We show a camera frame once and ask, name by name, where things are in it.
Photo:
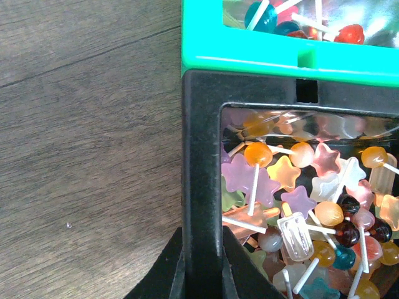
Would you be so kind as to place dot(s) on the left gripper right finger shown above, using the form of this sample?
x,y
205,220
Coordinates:
x,y
241,278

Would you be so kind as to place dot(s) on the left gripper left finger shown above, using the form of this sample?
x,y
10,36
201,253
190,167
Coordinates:
x,y
166,278

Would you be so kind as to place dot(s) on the green candy bin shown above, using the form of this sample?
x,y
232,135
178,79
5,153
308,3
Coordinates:
x,y
207,44

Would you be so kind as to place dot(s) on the black candy bin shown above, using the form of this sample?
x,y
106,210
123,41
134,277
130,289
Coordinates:
x,y
205,94

